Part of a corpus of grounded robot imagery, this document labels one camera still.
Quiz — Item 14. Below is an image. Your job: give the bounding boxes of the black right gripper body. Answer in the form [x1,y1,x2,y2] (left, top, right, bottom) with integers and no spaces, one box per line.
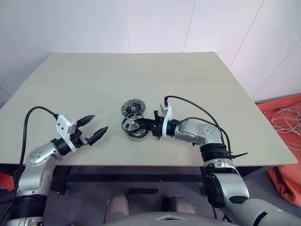
[151,110,165,140]

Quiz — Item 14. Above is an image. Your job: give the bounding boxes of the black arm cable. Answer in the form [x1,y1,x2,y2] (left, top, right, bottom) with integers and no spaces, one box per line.
[0,106,59,226]
[164,95,233,156]

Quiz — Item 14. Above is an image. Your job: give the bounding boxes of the grey robot torso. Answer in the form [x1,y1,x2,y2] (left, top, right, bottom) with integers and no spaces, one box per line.
[103,211,226,226]

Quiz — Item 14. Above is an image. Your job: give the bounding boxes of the grey spoked wheel cover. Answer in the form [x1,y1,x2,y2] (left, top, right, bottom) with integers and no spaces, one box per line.
[121,113,144,133]

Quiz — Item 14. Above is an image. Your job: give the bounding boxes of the brown grey rounded shape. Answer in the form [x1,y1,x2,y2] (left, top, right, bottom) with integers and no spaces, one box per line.
[164,195,196,215]
[104,194,130,224]

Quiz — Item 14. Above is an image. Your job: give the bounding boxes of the white cable bundle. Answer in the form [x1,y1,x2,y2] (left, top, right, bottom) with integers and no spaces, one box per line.
[263,103,301,137]

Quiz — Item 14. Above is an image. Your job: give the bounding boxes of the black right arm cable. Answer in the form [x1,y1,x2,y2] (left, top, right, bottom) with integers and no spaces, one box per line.
[164,95,233,156]

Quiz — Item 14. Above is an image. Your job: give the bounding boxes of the black flat floor plate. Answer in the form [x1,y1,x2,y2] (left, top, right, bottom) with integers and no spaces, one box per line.
[129,188,158,195]

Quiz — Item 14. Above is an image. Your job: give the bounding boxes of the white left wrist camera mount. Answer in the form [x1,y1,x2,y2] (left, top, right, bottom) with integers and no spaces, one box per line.
[55,114,77,153]

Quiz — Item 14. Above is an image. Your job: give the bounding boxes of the black metal table frame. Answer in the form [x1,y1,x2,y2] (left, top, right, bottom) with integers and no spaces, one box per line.
[50,166,273,196]

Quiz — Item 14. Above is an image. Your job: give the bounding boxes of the orange fabric cushion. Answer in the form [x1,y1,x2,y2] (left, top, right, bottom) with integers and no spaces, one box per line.
[257,93,301,208]
[0,171,15,192]

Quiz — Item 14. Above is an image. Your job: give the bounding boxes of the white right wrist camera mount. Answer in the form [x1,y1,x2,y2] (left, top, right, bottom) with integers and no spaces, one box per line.
[159,102,174,137]

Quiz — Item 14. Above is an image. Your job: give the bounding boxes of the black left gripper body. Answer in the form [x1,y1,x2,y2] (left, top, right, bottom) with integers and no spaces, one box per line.
[70,129,91,149]

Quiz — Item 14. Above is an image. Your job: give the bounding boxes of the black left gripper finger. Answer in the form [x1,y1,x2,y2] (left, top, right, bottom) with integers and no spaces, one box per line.
[77,114,96,128]
[88,126,109,145]

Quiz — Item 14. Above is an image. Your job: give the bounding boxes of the motor stator housing copper windings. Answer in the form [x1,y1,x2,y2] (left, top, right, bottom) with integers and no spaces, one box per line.
[127,128,149,141]

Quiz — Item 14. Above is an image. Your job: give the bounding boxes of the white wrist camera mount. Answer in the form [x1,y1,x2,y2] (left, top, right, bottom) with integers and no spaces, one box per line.
[159,102,174,137]
[55,114,77,153]

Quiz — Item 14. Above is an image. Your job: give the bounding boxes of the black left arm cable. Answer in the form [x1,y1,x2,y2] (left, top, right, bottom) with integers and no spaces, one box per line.
[0,106,59,226]

